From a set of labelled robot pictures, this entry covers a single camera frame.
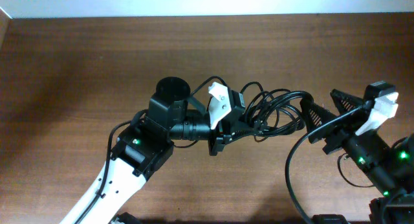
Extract thick black cable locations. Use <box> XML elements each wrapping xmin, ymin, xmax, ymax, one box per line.
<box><xmin>244</xmin><ymin>89</ymin><xmax>314</xmax><ymax>137</ymax></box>

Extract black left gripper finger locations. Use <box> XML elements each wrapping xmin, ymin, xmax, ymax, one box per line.
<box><xmin>239</xmin><ymin>120</ymin><xmax>263</xmax><ymax>131</ymax></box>
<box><xmin>223</xmin><ymin>128</ymin><xmax>259</xmax><ymax>144</ymax></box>

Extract right camera black cable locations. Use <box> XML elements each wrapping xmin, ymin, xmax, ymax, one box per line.
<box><xmin>284</xmin><ymin>102</ymin><xmax>373</xmax><ymax>224</ymax></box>

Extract thin black arm wire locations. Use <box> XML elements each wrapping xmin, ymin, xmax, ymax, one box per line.
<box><xmin>336</xmin><ymin>152</ymin><xmax>376</xmax><ymax>188</ymax></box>

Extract left camera black cable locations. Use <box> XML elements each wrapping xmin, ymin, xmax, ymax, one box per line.
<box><xmin>72</xmin><ymin>75</ymin><xmax>229</xmax><ymax>224</ymax></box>

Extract black base block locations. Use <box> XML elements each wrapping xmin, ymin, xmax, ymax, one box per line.
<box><xmin>312</xmin><ymin>214</ymin><xmax>348</xmax><ymax>224</ymax></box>

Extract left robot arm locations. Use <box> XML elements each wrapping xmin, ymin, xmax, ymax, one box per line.
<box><xmin>62</xmin><ymin>76</ymin><xmax>259</xmax><ymax>223</ymax></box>

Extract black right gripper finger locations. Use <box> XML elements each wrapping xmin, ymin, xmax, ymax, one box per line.
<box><xmin>300</xmin><ymin>99</ymin><xmax>336</xmax><ymax>133</ymax></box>
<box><xmin>330</xmin><ymin>89</ymin><xmax>367</xmax><ymax>116</ymax></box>

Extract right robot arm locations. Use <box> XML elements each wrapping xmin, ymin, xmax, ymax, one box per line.
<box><xmin>300</xmin><ymin>85</ymin><xmax>413</xmax><ymax>223</ymax></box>

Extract camera black cable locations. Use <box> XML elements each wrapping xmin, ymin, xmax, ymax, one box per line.
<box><xmin>72</xmin><ymin>75</ymin><xmax>229</xmax><ymax>224</ymax></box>
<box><xmin>284</xmin><ymin>102</ymin><xmax>373</xmax><ymax>224</ymax></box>

